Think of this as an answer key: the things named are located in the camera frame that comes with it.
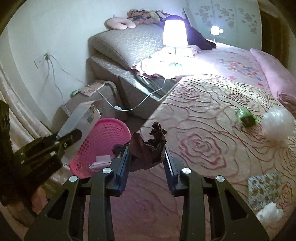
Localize pink folded quilt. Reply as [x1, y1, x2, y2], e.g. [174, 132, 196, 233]
[250, 48, 296, 115]

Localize white table lamp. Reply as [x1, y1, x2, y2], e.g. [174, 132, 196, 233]
[163, 20, 188, 67]

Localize brown bedside cabinet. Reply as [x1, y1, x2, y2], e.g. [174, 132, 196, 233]
[52, 79, 128, 133]

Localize small night light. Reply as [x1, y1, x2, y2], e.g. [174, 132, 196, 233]
[210, 25, 223, 36]

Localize floral wardrobe door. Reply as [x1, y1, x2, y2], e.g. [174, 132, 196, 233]
[184, 0, 262, 50]

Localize pink paper box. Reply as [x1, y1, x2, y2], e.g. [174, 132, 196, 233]
[89, 155, 113, 171]

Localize white tissue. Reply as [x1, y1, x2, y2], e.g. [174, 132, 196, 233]
[256, 202, 283, 227]

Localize pink neck pillow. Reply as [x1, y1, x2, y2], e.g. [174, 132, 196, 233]
[106, 17, 136, 30]

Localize floral pink bed sheet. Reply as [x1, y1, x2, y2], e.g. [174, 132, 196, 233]
[131, 43, 270, 92]

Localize magazine on cabinet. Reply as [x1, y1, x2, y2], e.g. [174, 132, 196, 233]
[78, 82, 105, 97]

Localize pink plastic mesh basket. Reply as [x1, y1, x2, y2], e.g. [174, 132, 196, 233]
[69, 118, 131, 179]

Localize white charger cable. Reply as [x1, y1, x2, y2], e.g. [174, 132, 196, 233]
[49, 55, 176, 112]

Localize green snack packet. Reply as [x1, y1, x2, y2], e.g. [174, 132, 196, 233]
[237, 107, 258, 128]

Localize dark brown paper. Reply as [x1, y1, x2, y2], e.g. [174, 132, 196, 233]
[112, 121, 168, 172]

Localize grey patterned headboard cushion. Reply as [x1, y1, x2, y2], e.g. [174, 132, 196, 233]
[90, 24, 164, 70]

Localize dark clothing heap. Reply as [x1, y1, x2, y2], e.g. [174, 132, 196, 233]
[166, 15, 216, 50]

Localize rose patterned bed blanket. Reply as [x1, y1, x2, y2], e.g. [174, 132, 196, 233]
[111, 77, 295, 240]

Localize clear plastic bag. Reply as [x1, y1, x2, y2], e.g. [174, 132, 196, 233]
[261, 106, 295, 142]

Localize beige curtain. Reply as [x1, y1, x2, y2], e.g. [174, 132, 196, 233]
[1, 67, 60, 156]

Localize brown plush toys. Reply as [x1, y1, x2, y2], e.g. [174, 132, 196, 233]
[127, 9, 170, 26]

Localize wall power socket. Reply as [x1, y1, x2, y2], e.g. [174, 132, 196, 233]
[44, 53, 51, 62]

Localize cardboard box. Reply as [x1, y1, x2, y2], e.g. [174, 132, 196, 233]
[58, 100, 103, 141]

